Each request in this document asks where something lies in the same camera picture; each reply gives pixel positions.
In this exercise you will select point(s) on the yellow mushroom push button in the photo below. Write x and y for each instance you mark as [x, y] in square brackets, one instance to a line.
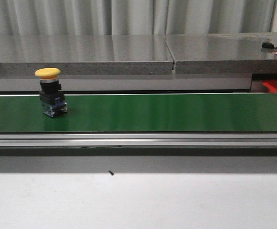
[52, 98]

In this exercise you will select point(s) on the grey stone counter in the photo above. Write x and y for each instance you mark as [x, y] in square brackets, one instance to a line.
[195, 62]

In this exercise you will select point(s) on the green conveyor belt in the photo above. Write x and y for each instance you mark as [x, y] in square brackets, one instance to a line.
[247, 112]

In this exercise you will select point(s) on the white pleated curtain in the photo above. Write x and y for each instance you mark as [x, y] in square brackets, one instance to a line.
[136, 17]

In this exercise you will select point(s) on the aluminium conveyor frame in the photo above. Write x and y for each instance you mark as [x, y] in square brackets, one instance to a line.
[140, 140]

